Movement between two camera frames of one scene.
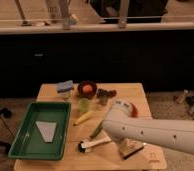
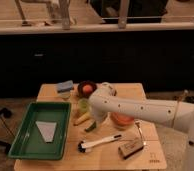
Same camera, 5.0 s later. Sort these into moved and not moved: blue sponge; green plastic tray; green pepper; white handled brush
Moved: green pepper
Not moved: white handled brush; green plastic tray; blue sponge
